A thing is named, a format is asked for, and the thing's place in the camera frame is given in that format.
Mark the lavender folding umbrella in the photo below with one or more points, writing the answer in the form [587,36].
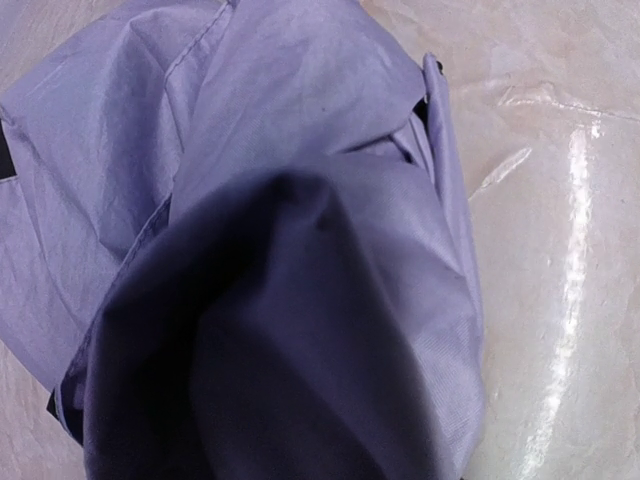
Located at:
[236,244]

